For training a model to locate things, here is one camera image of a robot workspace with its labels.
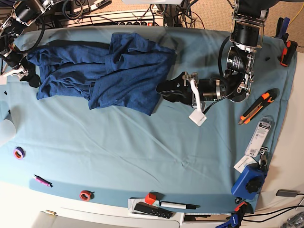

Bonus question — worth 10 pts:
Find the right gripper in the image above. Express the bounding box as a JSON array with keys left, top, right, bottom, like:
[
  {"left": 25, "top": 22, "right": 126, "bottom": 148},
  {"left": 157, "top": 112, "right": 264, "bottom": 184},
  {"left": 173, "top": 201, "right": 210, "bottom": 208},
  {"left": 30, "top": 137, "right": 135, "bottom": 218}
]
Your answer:
[{"left": 0, "top": 53, "right": 41, "bottom": 88}]

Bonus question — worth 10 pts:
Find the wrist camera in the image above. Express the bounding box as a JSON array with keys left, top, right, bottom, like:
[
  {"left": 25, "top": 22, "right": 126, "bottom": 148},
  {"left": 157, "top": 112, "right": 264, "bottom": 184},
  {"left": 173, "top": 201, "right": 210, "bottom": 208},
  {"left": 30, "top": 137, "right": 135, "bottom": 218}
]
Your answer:
[
  {"left": 189, "top": 109, "right": 207, "bottom": 126},
  {"left": 0, "top": 75, "right": 7, "bottom": 85}
]

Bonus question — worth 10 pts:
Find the white paper tag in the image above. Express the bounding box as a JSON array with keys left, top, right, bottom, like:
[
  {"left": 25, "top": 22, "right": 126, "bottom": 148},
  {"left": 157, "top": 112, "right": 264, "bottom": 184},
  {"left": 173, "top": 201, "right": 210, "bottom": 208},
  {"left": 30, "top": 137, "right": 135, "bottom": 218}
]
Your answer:
[{"left": 233, "top": 155, "right": 257, "bottom": 173}]

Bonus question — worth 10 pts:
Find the power strip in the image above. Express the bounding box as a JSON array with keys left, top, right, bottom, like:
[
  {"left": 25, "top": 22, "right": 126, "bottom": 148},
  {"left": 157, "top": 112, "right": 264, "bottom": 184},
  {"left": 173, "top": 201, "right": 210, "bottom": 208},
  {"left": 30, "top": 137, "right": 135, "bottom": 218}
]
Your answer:
[{"left": 61, "top": 10, "right": 164, "bottom": 28}]

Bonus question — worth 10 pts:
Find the metal keys carabiner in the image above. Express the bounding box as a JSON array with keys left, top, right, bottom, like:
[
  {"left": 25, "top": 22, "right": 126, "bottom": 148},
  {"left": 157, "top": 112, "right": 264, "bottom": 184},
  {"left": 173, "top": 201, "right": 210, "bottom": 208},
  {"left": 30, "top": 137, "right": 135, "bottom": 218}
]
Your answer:
[{"left": 259, "top": 146, "right": 268, "bottom": 171}]

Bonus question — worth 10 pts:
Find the packaged tool blister card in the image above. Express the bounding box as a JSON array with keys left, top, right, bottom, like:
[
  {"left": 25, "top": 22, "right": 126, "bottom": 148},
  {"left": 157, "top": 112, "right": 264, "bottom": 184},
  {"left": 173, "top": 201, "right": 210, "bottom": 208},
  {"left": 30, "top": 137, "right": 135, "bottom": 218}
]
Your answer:
[{"left": 245, "top": 116, "right": 273, "bottom": 158}]

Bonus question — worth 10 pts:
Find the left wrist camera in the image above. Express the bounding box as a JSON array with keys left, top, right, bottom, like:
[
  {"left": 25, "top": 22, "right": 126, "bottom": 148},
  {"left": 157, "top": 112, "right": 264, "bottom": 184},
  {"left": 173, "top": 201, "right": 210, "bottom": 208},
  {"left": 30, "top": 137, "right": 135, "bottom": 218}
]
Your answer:
[{"left": 189, "top": 109, "right": 207, "bottom": 126}]

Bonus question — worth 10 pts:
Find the red cube block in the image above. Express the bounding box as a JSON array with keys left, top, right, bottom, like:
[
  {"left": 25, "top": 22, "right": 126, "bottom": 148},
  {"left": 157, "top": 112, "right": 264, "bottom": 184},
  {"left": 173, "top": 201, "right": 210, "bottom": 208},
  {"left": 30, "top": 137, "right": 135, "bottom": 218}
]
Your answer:
[{"left": 145, "top": 192, "right": 157, "bottom": 205}]

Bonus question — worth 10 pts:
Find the orange black clamp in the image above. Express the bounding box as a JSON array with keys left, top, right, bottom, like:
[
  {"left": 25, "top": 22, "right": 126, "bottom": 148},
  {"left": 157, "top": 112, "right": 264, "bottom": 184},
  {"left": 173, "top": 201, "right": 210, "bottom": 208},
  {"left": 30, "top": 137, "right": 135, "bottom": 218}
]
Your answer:
[{"left": 278, "top": 40, "right": 298, "bottom": 67}]

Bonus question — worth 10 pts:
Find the red tape roll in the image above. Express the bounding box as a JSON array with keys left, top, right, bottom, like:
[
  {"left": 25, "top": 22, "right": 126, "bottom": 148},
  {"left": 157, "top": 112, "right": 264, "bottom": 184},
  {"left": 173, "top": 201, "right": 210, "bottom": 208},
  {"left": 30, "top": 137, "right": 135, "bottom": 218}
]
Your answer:
[{"left": 79, "top": 190, "right": 94, "bottom": 202}]

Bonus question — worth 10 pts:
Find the white translucent cup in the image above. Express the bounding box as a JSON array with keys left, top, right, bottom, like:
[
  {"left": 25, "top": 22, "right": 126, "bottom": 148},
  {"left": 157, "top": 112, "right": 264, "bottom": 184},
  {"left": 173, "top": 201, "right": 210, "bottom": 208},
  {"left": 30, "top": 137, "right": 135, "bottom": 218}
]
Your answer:
[{"left": 0, "top": 119, "right": 16, "bottom": 147}]

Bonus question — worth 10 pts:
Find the grey adapter box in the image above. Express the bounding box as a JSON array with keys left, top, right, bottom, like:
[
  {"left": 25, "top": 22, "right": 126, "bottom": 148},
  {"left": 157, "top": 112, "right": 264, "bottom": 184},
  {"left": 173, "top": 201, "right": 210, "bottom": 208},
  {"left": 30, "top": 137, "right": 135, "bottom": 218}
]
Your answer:
[{"left": 276, "top": 189, "right": 298, "bottom": 198}]

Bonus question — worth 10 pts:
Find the blue orange bottom clamp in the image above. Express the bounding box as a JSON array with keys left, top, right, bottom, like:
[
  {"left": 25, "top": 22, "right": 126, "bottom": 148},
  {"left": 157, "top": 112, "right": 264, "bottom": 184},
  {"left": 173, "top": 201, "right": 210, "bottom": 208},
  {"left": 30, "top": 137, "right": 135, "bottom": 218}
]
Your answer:
[{"left": 216, "top": 202, "right": 248, "bottom": 228}]

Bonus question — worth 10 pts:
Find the orange black utility knife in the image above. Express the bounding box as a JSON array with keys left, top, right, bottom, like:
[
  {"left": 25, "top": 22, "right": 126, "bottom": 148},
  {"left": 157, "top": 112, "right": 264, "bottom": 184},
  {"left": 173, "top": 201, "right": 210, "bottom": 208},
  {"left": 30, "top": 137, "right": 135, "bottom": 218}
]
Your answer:
[{"left": 238, "top": 88, "right": 279, "bottom": 125}]

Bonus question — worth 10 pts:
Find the blue black clamp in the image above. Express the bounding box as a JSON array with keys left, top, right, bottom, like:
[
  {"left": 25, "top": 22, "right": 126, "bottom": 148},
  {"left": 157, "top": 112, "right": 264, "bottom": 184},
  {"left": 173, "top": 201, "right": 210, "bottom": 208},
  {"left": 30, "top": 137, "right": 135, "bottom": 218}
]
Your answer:
[{"left": 275, "top": 17, "right": 290, "bottom": 39}]

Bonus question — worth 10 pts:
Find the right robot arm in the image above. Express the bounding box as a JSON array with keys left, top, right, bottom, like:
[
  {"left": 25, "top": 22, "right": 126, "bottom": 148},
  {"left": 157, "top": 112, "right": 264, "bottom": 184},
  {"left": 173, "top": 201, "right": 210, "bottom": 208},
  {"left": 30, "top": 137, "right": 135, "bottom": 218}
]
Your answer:
[{"left": 0, "top": 0, "right": 62, "bottom": 88}]

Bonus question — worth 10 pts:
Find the light blue table cloth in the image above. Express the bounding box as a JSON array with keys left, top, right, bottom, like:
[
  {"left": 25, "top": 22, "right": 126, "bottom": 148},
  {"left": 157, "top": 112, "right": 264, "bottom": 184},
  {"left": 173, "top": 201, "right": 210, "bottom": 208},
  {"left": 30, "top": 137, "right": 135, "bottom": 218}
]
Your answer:
[{"left": 0, "top": 37, "right": 297, "bottom": 213}]

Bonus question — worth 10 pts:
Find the blue t-shirt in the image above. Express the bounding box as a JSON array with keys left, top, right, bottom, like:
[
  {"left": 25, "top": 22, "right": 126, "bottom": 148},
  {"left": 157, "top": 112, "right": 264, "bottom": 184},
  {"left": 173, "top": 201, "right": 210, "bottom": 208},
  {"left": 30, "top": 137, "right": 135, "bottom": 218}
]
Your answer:
[{"left": 27, "top": 33, "right": 175, "bottom": 115}]

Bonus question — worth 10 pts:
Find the white black marker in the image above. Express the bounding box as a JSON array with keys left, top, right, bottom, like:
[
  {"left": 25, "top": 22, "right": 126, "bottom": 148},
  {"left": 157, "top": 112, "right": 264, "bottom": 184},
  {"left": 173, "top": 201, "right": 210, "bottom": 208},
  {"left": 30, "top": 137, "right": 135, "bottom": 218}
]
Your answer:
[{"left": 159, "top": 201, "right": 197, "bottom": 210}]

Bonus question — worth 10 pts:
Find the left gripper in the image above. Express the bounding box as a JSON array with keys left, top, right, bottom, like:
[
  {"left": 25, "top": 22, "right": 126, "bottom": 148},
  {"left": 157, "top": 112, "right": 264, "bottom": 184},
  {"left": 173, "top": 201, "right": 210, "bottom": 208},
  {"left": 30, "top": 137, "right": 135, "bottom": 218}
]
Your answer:
[{"left": 156, "top": 72, "right": 221, "bottom": 107}]

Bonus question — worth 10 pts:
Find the black remote control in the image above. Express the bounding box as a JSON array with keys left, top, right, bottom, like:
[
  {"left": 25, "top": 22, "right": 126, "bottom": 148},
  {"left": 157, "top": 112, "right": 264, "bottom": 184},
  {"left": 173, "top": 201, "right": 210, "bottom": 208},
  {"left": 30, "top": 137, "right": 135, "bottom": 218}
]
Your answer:
[{"left": 134, "top": 202, "right": 173, "bottom": 219}]

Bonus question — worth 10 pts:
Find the blue box with knob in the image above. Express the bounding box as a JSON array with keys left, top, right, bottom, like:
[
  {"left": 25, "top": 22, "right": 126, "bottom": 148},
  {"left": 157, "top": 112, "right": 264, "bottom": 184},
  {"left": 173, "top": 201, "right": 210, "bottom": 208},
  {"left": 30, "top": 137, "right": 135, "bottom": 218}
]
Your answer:
[{"left": 231, "top": 164, "right": 267, "bottom": 200}]

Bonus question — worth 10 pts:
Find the purple tape roll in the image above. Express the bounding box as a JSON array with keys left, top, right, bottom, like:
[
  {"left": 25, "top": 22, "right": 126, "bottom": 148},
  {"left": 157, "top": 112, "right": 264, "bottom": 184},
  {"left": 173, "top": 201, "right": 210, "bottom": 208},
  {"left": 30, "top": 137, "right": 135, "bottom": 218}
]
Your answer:
[{"left": 13, "top": 147, "right": 25, "bottom": 160}]

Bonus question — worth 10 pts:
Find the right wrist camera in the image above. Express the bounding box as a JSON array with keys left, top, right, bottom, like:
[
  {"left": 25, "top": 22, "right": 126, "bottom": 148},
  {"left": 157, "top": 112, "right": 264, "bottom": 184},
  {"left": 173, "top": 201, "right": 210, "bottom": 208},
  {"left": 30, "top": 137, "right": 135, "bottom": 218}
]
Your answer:
[{"left": 0, "top": 75, "right": 7, "bottom": 85}]

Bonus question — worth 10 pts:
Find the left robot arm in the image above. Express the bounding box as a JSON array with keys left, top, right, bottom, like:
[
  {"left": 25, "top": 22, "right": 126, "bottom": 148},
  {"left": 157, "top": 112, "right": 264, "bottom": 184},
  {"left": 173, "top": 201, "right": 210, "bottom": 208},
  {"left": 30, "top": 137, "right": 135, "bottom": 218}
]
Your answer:
[{"left": 156, "top": 0, "right": 271, "bottom": 108}]

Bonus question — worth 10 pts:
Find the pink marker pen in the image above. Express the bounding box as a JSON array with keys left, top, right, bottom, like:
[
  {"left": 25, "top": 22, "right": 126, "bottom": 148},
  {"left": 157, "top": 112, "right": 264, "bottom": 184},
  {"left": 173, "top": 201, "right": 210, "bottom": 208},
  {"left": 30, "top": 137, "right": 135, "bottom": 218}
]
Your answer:
[{"left": 33, "top": 175, "right": 53, "bottom": 188}]

